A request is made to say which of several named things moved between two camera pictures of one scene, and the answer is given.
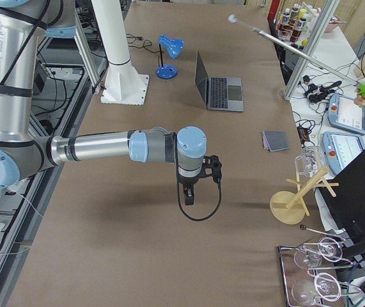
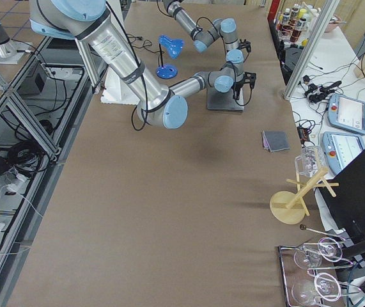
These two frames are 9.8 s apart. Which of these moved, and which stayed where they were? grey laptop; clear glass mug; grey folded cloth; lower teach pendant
Moved: grey laptop
Stayed: lower teach pendant; grey folded cloth; clear glass mug
